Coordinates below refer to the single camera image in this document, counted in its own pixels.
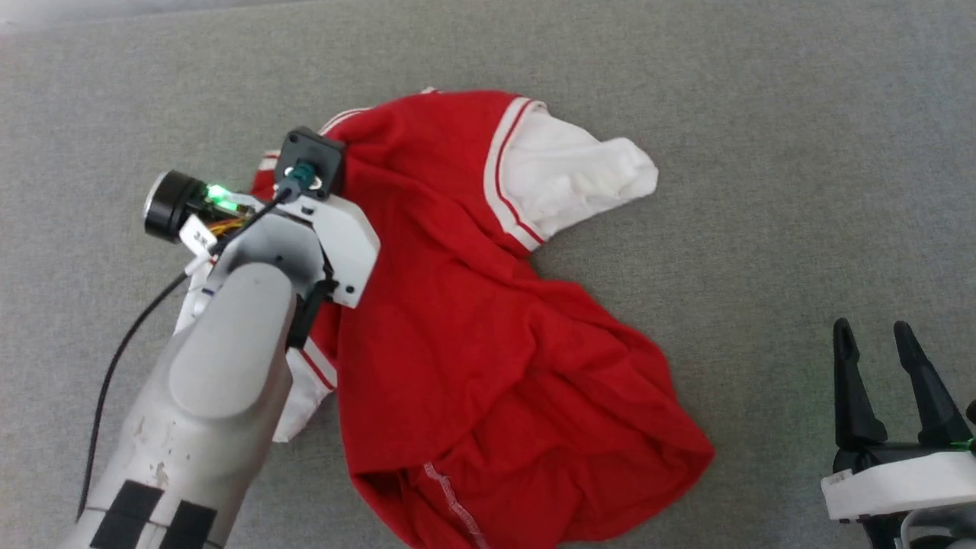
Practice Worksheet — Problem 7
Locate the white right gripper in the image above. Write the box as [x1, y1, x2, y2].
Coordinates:
[820, 318, 976, 549]

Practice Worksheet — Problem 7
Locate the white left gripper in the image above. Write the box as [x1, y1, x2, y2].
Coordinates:
[281, 194, 381, 352]

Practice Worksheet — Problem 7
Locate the red white basketball jersey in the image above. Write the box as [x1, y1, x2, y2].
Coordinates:
[252, 87, 716, 549]

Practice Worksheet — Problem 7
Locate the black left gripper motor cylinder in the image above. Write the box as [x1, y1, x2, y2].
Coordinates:
[143, 169, 256, 245]

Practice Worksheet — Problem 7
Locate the grey fabric sofa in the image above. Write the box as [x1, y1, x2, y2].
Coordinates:
[0, 0, 976, 549]

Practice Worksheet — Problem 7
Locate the left arm cable teal plug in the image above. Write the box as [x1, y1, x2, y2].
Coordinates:
[75, 159, 323, 523]

